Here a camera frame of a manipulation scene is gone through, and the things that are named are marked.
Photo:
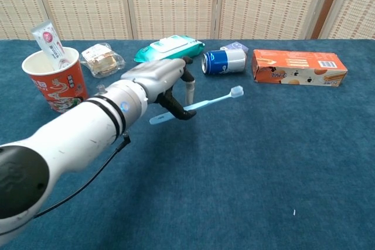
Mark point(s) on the light blue toothbrush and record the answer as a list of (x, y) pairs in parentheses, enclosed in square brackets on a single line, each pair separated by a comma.
[(214, 99)]

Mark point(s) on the white floral toothpaste tube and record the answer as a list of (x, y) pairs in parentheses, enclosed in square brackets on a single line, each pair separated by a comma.
[(49, 42)]

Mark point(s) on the orange biscuit box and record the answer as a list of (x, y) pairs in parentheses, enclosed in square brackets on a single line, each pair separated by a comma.
[(293, 65)]

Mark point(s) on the blue felt table mat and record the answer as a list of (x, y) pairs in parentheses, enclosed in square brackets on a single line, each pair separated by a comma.
[(234, 159)]

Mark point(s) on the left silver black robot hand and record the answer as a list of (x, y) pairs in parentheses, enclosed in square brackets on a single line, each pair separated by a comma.
[(155, 74)]

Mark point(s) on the red noodle paper cup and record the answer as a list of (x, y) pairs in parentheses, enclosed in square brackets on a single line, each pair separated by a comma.
[(52, 83)]

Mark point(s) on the snack in clear wrapper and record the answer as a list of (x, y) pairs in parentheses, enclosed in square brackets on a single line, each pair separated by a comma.
[(102, 62)]

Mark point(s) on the small purple tissue pack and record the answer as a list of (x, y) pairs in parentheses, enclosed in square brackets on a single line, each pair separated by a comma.
[(234, 46)]

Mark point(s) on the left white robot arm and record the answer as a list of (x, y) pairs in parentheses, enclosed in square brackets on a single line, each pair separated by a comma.
[(73, 133)]

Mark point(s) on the beige bamboo folding screen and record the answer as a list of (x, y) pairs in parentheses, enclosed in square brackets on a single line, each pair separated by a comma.
[(173, 4), (357, 7)]

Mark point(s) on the teal wet wipes pack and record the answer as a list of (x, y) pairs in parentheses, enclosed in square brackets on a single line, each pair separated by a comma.
[(173, 48)]

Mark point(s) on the blue white drink can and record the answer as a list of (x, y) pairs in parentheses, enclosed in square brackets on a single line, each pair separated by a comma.
[(225, 61)]

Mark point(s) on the brown wooden post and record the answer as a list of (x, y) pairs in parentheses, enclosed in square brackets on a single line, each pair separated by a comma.
[(328, 10)]

